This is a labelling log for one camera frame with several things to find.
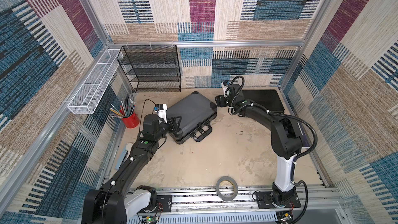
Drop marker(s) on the light blue stapler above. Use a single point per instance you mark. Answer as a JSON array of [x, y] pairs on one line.
[[124, 155]]

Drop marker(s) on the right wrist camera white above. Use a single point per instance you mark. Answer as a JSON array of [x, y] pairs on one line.
[[225, 86]]

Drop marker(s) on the grey plastic poker case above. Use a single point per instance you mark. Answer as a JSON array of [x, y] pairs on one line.
[[197, 111]]

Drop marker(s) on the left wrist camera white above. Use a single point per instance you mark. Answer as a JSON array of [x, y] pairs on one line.
[[161, 109]]

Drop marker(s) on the bundle of coloured pencils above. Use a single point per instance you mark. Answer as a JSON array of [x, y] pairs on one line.
[[126, 109]]

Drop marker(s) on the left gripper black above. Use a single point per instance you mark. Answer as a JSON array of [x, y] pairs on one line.
[[173, 127]]

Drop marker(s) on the black aluminium poker case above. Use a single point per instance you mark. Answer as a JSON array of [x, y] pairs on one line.
[[267, 98]]

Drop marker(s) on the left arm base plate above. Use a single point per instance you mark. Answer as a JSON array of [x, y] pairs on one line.
[[163, 204]]

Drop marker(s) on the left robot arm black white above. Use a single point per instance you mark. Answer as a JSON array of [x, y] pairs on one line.
[[109, 204]]

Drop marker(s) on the white wire mesh basket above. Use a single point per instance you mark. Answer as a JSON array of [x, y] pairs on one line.
[[89, 94]]

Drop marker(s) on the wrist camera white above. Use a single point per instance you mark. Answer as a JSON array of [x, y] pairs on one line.
[[225, 86], [161, 109]]

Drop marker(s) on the purple book yellow label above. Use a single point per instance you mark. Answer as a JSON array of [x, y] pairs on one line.
[[305, 140]]

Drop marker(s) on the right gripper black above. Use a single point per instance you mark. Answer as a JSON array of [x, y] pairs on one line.
[[221, 100]]

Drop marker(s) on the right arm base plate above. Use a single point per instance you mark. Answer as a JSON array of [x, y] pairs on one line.
[[265, 201]]

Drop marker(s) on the black wire mesh shelf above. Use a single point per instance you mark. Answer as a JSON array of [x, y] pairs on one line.
[[151, 68]]

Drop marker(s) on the grey tape roll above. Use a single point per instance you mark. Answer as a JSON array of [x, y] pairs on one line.
[[226, 188]]

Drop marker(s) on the red pencil cup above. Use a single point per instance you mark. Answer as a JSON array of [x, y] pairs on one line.
[[131, 121]]

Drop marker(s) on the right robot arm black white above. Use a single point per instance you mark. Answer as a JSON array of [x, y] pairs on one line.
[[287, 136]]

